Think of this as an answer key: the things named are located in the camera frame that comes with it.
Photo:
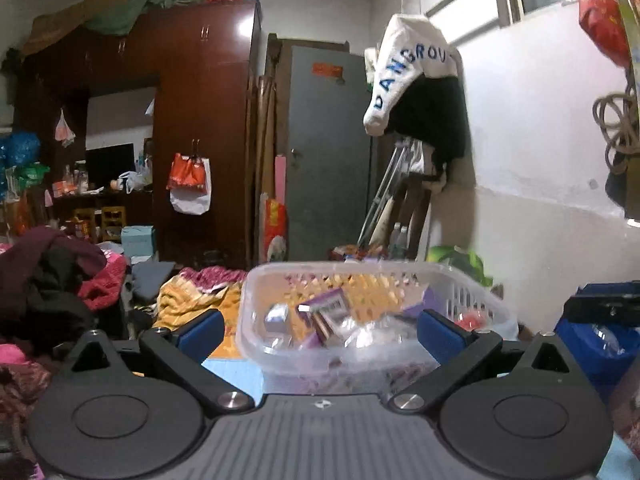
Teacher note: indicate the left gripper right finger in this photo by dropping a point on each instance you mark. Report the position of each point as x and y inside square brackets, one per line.
[461, 357]

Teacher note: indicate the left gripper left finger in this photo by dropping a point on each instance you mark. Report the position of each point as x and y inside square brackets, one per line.
[176, 356]

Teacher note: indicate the red net pouch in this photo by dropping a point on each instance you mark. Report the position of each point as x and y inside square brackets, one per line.
[473, 320]

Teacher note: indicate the blue woven bag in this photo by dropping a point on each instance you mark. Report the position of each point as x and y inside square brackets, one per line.
[604, 352]

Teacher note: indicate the yellow orange floral blanket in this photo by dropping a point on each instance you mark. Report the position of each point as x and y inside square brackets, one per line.
[190, 293]

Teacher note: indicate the green white shopping bag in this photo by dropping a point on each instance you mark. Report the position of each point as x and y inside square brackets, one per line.
[466, 261]

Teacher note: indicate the white plastic lattice basket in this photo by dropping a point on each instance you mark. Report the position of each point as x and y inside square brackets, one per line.
[386, 297]

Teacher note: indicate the purple square box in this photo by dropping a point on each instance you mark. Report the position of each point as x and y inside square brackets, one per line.
[330, 316]

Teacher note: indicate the dark maroon clothes pile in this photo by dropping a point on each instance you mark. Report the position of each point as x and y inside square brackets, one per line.
[41, 275]

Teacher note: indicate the orange red hanging bag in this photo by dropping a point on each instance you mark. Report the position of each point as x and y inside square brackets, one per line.
[187, 172]

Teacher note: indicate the black television screen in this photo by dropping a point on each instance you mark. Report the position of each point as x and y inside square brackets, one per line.
[106, 164]

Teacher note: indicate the grey door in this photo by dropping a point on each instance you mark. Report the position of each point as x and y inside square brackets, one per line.
[328, 152]

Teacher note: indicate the black hanging garment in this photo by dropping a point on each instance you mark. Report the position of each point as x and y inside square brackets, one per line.
[433, 111]

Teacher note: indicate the blue plastic bags stack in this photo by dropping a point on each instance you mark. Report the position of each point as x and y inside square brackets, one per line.
[18, 149]

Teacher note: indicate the red brown wooden wardrobe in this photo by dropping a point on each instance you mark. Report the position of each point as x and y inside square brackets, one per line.
[201, 61]

